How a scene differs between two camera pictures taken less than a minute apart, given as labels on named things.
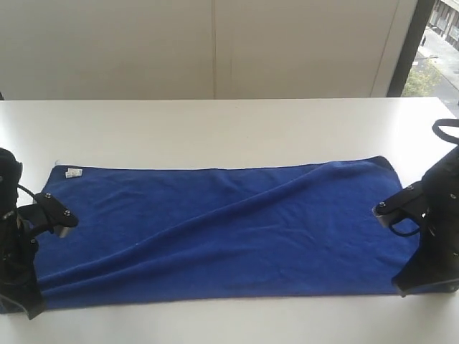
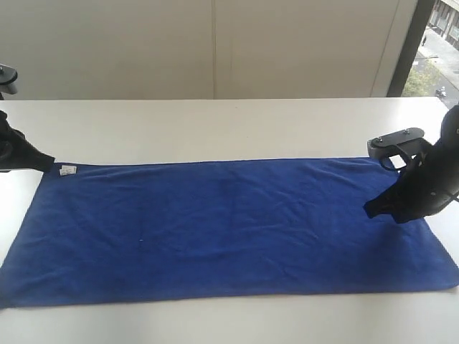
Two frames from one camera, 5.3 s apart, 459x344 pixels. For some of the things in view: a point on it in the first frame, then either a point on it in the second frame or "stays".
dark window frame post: (422, 13) stays
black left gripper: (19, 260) → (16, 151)
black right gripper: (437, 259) → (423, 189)
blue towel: (221, 233) stays
